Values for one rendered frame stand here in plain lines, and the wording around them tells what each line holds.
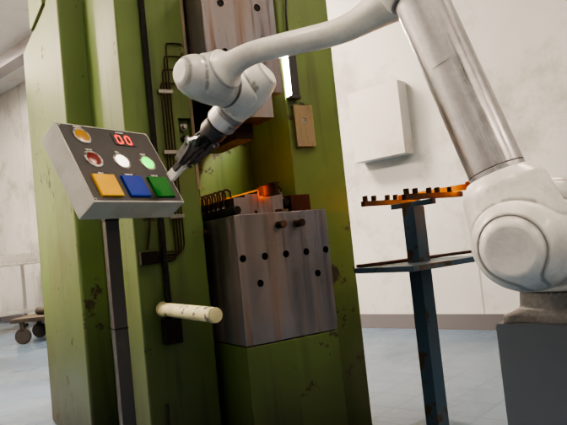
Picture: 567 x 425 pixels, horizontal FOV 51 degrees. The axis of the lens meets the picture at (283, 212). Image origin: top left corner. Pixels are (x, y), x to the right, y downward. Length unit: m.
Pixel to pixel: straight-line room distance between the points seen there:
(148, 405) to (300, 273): 0.68
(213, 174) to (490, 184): 1.72
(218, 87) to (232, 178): 1.21
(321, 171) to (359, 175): 2.83
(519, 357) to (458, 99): 0.51
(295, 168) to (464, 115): 1.38
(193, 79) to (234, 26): 0.84
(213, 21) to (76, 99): 0.70
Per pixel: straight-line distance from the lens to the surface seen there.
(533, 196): 1.04
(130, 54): 2.23
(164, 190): 1.82
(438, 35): 1.15
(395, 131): 4.96
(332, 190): 2.49
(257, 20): 2.32
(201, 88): 1.46
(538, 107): 4.66
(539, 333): 1.24
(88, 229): 2.51
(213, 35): 2.21
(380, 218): 5.18
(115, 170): 1.76
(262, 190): 2.13
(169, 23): 2.32
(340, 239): 2.49
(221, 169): 2.63
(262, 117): 2.21
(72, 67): 2.63
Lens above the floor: 0.80
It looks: 3 degrees up
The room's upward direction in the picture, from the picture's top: 6 degrees counter-clockwise
